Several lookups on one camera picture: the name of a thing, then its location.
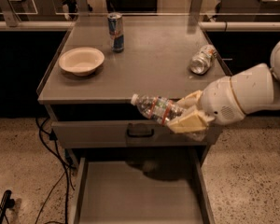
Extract clear plastic water bottle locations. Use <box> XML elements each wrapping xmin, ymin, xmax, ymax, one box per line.
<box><xmin>131</xmin><ymin>94</ymin><xmax>186</xmax><ymax>125</ymax></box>

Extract white horizontal rail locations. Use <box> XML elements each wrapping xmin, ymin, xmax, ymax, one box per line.
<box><xmin>0</xmin><ymin>21</ymin><xmax>280</xmax><ymax>32</ymax></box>

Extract black drawer handle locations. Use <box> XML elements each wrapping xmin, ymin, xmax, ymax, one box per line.
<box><xmin>127</xmin><ymin>123</ymin><xmax>154</xmax><ymax>138</ymax></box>

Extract grey top drawer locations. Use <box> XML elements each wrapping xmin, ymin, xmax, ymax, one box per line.
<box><xmin>52</xmin><ymin>120</ymin><xmax>222</xmax><ymax>148</ymax></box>

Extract blue silver energy drink can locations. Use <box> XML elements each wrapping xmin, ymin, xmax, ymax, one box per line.
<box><xmin>107</xmin><ymin>12</ymin><xmax>124</xmax><ymax>52</ymax></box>

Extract grey metal drawer cabinet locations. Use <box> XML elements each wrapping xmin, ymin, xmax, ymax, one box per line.
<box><xmin>35</xmin><ymin>13</ymin><xmax>242</xmax><ymax>224</ymax></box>

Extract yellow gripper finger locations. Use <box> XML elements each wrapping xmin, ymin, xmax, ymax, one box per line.
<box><xmin>177</xmin><ymin>91</ymin><xmax>203</xmax><ymax>108</ymax></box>
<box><xmin>167</xmin><ymin>110</ymin><xmax>215</xmax><ymax>133</ymax></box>

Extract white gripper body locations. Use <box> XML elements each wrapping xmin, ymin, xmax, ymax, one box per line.
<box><xmin>200</xmin><ymin>77</ymin><xmax>245</xmax><ymax>125</ymax></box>

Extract black object on floor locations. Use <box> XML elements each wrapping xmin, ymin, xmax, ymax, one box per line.
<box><xmin>0</xmin><ymin>189</ymin><xmax>15</xmax><ymax>224</ymax></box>

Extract white paper bowl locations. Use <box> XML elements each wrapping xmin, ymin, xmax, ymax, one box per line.
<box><xmin>58</xmin><ymin>48</ymin><xmax>105</xmax><ymax>77</ymax></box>

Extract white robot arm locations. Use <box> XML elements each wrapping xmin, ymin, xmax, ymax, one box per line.
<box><xmin>167</xmin><ymin>41</ymin><xmax>280</xmax><ymax>133</ymax></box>

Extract black floor cables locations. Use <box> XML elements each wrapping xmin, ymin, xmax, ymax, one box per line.
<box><xmin>34</xmin><ymin>115</ymin><xmax>77</xmax><ymax>224</ymax></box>

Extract silver soda can lying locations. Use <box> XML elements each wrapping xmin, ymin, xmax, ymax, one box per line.
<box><xmin>189</xmin><ymin>45</ymin><xmax>217</xmax><ymax>75</ymax></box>

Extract open grey middle drawer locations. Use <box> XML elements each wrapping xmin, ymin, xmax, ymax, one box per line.
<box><xmin>68</xmin><ymin>147</ymin><xmax>215</xmax><ymax>224</ymax></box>

